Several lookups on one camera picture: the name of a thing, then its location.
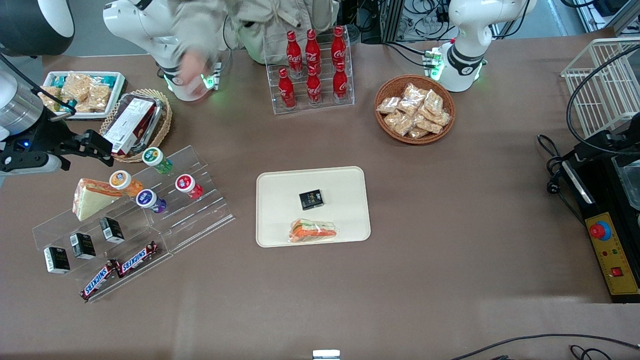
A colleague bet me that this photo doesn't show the Snickers bar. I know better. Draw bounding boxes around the Snickers bar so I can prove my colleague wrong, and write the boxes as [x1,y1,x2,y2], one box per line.
[79,258,121,302]
[115,240,160,279]

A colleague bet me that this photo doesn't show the wrapped flat sandwich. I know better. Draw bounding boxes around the wrapped flat sandwich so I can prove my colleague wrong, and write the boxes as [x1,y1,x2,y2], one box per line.
[288,218,339,245]

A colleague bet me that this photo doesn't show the small black box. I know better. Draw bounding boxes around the small black box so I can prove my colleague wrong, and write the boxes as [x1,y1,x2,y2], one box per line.
[43,245,72,275]
[298,188,325,212]
[69,232,97,260]
[98,216,126,245]

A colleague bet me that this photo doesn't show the black control box yellow panel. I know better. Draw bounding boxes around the black control box yellow panel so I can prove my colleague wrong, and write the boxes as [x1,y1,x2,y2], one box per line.
[559,150,640,305]

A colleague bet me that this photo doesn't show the orange gum bottle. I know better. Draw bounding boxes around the orange gum bottle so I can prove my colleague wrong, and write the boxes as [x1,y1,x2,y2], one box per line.
[109,169,145,198]

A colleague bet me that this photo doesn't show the white rectangular snack tray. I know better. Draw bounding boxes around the white rectangular snack tray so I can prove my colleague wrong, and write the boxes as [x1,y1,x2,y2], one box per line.
[42,70,127,121]

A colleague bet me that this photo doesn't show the clear plastic box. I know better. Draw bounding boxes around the clear plastic box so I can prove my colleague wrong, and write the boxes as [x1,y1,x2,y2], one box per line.
[612,154,640,211]

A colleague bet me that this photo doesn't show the wrapped triangle sandwich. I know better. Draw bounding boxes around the wrapped triangle sandwich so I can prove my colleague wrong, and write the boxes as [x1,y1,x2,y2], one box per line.
[72,177,124,223]

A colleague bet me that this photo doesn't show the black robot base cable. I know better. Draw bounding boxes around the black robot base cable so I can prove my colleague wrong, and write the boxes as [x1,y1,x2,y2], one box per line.
[384,42,437,69]

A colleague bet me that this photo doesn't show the red emergency stop button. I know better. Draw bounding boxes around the red emergency stop button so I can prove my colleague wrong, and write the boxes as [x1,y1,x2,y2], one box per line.
[588,221,612,241]

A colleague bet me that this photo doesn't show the clear acrylic tiered stand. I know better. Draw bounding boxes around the clear acrylic tiered stand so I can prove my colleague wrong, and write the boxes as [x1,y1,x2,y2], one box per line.
[32,144,236,304]

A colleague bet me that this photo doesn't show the round wicker basket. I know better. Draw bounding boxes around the round wicker basket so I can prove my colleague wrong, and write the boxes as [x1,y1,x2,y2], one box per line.
[374,74,457,146]

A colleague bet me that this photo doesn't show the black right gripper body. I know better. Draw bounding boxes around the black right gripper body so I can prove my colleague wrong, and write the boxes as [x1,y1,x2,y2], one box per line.
[0,107,89,158]

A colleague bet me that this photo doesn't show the thin black cable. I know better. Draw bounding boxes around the thin black cable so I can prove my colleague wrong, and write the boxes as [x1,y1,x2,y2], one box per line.
[449,333,640,360]

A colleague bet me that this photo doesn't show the aluminium frame with cables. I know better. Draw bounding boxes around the aluminium frame with cables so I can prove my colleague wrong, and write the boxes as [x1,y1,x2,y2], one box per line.
[357,0,454,45]

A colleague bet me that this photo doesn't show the black equipment block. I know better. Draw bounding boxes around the black equipment block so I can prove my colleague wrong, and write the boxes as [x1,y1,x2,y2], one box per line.
[572,112,640,162]

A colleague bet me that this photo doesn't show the purple gum bottle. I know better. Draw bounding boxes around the purple gum bottle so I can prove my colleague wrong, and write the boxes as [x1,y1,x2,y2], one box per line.
[135,188,168,215]

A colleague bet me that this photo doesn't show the clear acrylic bottle rack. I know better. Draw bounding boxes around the clear acrylic bottle rack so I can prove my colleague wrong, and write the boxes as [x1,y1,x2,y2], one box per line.
[262,27,356,116]

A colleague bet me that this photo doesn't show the person's hand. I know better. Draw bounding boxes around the person's hand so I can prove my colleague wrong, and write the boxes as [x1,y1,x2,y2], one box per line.
[177,49,212,99]

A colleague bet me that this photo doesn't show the red gum bottle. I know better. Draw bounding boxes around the red gum bottle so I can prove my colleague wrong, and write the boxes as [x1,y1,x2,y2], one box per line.
[174,173,205,201]

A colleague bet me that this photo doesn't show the plastic pack with red label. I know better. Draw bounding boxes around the plastic pack with red label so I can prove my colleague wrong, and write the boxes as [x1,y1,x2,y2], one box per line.
[103,92,166,156]

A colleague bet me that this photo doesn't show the white wire basket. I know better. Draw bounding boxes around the white wire basket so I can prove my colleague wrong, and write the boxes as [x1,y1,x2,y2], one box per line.
[559,37,640,139]

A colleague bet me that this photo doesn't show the oval wicker basket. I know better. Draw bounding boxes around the oval wicker basket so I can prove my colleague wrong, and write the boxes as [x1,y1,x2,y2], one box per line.
[99,88,174,164]

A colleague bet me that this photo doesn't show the black coiled power cable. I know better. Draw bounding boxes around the black coiled power cable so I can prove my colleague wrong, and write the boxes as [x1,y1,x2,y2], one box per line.
[537,133,583,213]

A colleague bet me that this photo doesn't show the green gum bottle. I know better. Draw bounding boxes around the green gum bottle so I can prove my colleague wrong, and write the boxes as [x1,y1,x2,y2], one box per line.
[141,146,175,176]

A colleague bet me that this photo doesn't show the cream serving tray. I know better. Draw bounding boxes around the cream serving tray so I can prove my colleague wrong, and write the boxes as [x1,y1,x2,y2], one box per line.
[255,165,372,249]

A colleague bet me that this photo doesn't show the black looping cable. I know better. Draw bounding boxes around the black looping cable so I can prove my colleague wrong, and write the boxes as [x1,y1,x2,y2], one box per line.
[565,44,640,157]

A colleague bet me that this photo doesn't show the person in beige jacket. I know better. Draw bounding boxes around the person in beige jacket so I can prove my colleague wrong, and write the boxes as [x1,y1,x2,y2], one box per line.
[167,0,342,66]

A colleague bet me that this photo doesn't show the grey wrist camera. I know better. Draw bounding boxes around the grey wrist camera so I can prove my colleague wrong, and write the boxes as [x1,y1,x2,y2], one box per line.
[0,152,71,175]

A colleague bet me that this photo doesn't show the red Coca-Cola bottle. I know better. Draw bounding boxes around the red Coca-Cola bottle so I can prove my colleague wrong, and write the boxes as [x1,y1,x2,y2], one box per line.
[304,28,322,76]
[332,61,349,103]
[330,25,347,71]
[277,67,297,110]
[285,30,304,79]
[305,65,323,106]

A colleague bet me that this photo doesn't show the clear rice cracker packet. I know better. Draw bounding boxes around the clear rice cracker packet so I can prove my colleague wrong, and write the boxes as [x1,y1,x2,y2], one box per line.
[37,85,64,112]
[62,72,94,104]
[87,84,112,112]

